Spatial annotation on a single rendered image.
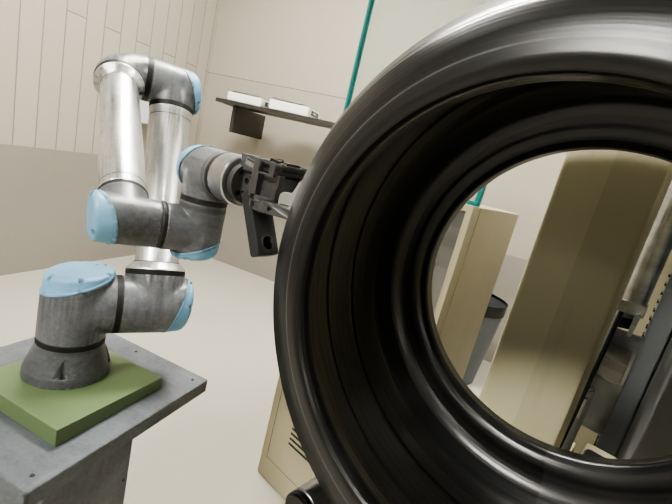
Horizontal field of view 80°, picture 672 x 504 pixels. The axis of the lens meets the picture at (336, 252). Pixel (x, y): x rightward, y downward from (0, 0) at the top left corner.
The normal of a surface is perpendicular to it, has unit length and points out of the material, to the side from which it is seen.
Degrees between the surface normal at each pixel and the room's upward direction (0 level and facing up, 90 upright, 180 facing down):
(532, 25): 79
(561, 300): 90
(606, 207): 90
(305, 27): 90
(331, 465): 99
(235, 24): 90
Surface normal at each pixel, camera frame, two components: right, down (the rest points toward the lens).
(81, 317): 0.53, 0.29
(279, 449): -0.65, 0.02
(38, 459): 0.23, -0.95
